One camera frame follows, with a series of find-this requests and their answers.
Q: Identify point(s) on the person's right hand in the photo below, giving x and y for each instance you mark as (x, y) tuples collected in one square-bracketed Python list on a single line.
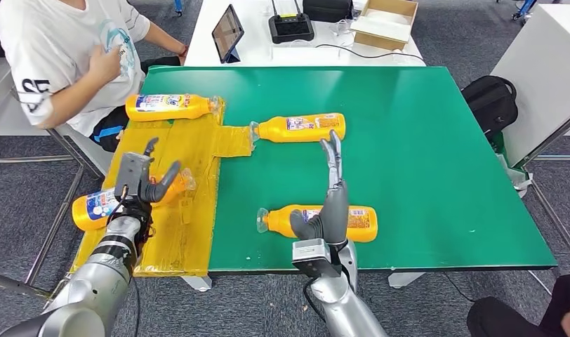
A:
[(106, 65)]

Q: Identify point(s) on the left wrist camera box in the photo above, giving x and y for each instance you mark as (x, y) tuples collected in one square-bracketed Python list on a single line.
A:
[(129, 174)]

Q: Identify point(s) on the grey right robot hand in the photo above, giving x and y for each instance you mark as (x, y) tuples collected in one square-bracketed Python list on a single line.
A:
[(336, 214)]

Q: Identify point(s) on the person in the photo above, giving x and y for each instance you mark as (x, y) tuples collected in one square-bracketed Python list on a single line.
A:
[(499, 321), (48, 46)]

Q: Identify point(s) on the yellow taped cardboard mat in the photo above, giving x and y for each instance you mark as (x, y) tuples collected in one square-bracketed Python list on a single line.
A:
[(182, 232)]

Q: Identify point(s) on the black backpack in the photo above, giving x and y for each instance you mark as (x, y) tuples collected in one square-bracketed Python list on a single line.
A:
[(489, 104)]

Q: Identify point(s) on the black router with antennas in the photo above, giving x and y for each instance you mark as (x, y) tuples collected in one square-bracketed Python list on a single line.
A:
[(289, 28)]

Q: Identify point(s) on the blue metal stand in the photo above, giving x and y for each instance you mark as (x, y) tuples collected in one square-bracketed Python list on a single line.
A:
[(522, 9)]

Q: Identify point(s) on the blue metal leg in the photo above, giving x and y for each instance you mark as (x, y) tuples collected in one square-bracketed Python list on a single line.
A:
[(178, 7)]

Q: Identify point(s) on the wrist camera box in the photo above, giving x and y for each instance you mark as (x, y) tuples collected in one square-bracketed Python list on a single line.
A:
[(313, 260), (129, 174)]

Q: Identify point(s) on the black tablet on stand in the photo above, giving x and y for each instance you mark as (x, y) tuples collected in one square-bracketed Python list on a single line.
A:
[(226, 32)]

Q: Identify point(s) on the person's left hand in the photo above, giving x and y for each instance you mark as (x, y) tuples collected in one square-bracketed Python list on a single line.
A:
[(183, 52)]

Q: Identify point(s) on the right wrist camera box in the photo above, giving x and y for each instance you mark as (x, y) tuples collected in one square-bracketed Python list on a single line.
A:
[(313, 260)]

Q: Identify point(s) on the white table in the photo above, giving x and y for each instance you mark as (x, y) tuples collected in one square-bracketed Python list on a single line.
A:
[(266, 56)]

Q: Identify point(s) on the steel leg frame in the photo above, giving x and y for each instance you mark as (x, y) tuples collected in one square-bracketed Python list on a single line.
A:
[(552, 135)]

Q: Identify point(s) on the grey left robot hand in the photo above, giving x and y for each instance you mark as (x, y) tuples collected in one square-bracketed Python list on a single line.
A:
[(162, 190)]

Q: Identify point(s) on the white plastic bag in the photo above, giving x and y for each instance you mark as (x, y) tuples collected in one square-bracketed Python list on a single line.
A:
[(517, 179)]

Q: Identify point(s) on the orange detergent bottle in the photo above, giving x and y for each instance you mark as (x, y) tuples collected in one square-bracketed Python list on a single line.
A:
[(275, 131), (275, 223), (87, 218), (196, 108)]

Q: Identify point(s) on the open cardboard box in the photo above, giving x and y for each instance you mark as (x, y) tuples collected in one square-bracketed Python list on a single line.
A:
[(373, 42)]

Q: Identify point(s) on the white foam sheet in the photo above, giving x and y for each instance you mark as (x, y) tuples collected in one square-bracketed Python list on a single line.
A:
[(382, 25)]

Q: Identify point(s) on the black case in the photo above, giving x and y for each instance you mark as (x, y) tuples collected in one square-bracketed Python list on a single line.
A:
[(327, 9)]

